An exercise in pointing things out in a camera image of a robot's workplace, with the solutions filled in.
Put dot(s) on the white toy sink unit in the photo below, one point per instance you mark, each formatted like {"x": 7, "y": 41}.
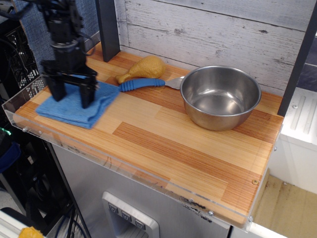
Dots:
{"x": 294, "y": 157}

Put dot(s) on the silver dispenser button panel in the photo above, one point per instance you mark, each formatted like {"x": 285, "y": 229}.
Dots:
{"x": 126, "y": 221}

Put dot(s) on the stainless steel bowl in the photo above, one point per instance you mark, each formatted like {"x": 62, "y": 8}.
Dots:
{"x": 219, "y": 97}

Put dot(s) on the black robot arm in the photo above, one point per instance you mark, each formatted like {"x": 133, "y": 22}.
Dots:
{"x": 67, "y": 42}

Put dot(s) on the clear acrylic table guard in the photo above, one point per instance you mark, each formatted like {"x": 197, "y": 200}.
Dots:
{"x": 147, "y": 136}

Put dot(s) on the yellow object bottom left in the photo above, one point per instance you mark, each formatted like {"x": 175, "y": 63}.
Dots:
{"x": 30, "y": 232}

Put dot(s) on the dark metal post right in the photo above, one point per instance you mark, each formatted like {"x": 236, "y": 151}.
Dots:
{"x": 299, "y": 63}

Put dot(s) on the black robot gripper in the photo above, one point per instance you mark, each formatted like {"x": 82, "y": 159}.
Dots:
{"x": 69, "y": 66}

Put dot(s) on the blue microfiber cloth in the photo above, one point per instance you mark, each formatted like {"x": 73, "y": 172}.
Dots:
{"x": 69, "y": 109}

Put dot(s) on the black plastic crate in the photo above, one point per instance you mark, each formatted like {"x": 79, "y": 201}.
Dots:
{"x": 17, "y": 64}

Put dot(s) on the dark metal post left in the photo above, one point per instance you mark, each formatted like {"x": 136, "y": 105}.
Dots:
{"x": 107, "y": 20}

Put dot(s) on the blue handled metal spoon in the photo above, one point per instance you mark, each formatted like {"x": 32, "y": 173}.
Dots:
{"x": 150, "y": 82}

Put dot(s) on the yellow toy chicken drumstick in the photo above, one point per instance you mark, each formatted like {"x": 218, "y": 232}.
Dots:
{"x": 147, "y": 67}

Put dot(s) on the dark metal post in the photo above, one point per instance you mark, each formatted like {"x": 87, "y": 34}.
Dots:
{"x": 299, "y": 63}
{"x": 107, "y": 20}

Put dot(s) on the stainless steel cabinet front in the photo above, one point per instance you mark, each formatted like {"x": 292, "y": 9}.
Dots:
{"x": 88, "y": 181}

